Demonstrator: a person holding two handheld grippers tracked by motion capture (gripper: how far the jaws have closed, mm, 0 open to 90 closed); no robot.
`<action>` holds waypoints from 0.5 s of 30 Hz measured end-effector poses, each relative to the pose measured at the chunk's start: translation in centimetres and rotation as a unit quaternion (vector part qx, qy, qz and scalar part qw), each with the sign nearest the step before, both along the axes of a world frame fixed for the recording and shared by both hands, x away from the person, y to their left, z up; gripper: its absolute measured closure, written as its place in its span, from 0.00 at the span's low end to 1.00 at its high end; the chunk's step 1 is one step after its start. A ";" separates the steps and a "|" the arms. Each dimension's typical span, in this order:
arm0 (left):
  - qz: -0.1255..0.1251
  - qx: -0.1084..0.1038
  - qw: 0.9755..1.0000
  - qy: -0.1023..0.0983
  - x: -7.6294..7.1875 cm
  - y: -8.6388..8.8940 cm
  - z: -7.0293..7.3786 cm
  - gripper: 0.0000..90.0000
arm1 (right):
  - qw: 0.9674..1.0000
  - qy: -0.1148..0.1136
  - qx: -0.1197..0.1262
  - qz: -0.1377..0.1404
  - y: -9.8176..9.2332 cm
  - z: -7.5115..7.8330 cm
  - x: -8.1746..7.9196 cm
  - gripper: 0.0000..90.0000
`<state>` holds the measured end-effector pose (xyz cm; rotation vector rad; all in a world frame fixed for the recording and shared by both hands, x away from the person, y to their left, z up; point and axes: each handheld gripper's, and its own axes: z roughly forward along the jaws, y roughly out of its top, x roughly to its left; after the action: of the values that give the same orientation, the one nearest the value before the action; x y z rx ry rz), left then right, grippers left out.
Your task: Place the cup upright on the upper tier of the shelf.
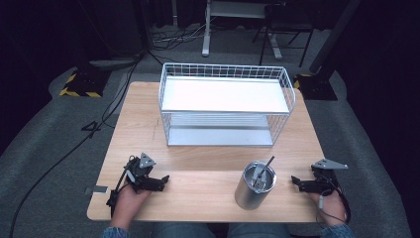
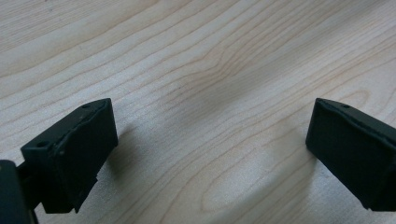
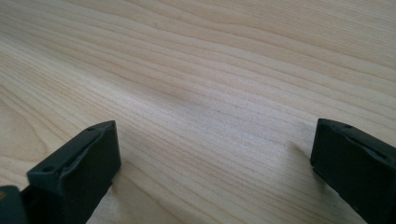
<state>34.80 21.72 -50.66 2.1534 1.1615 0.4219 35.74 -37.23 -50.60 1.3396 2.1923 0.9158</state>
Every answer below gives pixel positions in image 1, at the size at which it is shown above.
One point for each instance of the person's left leg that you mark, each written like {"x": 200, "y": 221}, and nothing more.
{"x": 181, "y": 231}

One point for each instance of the grey drinking straw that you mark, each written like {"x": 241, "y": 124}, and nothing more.
{"x": 267, "y": 167}

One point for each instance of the person's leg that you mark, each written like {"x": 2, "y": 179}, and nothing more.
{"x": 261, "y": 231}
{"x": 181, "y": 231}

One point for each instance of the steel tumbler cup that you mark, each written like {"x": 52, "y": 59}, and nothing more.
{"x": 252, "y": 193}

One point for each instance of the person's right hand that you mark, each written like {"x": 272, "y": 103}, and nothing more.
{"x": 332, "y": 208}

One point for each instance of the dark slanted stand pole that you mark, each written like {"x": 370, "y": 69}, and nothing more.
{"x": 333, "y": 36}

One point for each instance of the person's right leg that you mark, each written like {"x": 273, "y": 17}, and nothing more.
{"x": 261, "y": 231}

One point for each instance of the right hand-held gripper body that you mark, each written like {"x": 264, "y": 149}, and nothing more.
{"x": 322, "y": 180}

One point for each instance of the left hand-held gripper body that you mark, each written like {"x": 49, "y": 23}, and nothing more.
{"x": 140, "y": 173}

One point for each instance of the black yellow striped stand base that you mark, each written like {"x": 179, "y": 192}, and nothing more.
{"x": 84, "y": 84}
{"x": 317, "y": 87}

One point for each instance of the person's left hand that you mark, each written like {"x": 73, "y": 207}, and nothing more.
{"x": 129, "y": 203}

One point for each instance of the white desk frame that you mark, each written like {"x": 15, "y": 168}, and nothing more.
{"x": 206, "y": 36}

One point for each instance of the black chair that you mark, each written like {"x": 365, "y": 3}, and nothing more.
{"x": 287, "y": 26}

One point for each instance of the grey tape strip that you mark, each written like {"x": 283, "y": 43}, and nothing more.
{"x": 100, "y": 189}

